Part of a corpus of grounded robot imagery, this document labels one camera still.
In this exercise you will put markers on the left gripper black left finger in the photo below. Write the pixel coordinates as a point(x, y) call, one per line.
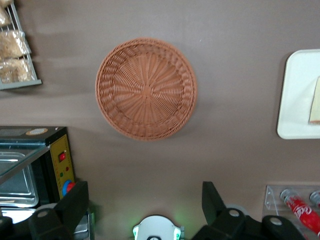
point(71, 207)

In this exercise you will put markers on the red Coca-Cola bottle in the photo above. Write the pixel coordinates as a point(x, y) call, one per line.
point(315, 197)
point(302, 212)

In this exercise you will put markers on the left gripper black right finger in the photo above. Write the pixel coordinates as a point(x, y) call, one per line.
point(222, 222)

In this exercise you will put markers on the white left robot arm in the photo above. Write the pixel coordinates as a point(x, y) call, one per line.
point(157, 228)

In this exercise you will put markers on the clear acrylic bottle rack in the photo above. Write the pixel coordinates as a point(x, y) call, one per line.
point(271, 197)

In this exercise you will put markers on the cream plastic serving tray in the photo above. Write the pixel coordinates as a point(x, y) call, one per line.
point(297, 100)

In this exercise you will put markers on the triangular sandwich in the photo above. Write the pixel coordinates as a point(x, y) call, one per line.
point(315, 105)

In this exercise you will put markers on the clear bag of crackers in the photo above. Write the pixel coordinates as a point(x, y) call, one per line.
point(4, 16)
point(12, 45)
point(17, 71)
point(5, 2)

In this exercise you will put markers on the stainless steel tray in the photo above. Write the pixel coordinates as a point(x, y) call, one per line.
point(15, 192)

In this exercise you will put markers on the black food warmer yellow panel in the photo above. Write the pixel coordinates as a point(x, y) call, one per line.
point(55, 150)

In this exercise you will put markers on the round brown wicker basket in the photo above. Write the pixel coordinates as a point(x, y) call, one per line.
point(146, 90)

